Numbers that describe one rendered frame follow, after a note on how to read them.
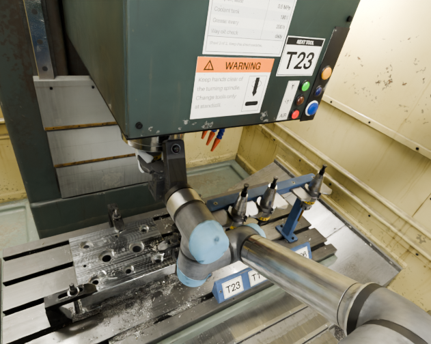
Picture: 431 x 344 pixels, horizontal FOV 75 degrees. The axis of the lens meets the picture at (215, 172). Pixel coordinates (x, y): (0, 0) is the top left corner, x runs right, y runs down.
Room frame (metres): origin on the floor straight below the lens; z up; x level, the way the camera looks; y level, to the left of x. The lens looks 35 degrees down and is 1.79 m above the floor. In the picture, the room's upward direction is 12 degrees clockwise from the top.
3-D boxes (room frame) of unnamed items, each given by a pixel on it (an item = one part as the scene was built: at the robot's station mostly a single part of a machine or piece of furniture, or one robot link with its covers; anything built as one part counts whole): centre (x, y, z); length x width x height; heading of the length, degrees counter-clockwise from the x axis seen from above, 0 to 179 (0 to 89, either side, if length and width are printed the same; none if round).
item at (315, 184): (0.82, -0.36, 1.26); 0.04 x 0.04 x 0.07
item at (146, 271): (0.57, 0.25, 0.97); 0.29 x 0.23 x 0.05; 127
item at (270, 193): (0.69, -0.18, 1.26); 0.04 x 0.04 x 0.07
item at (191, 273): (0.40, -0.01, 1.26); 0.11 x 0.08 x 0.11; 128
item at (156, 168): (0.51, 0.10, 1.36); 0.12 x 0.08 x 0.09; 37
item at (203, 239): (0.39, 0.00, 1.36); 0.11 x 0.08 x 0.09; 37
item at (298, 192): (0.79, -0.31, 1.21); 0.07 x 0.05 x 0.01; 37
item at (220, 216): (0.59, -0.05, 1.21); 0.07 x 0.05 x 0.01; 37
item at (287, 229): (0.90, -0.37, 1.05); 0.10 x 0.05 x 0.30; 37
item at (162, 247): (0.64, 0.08, 0.97); 0.13 x 0.03 x 0.15; 127
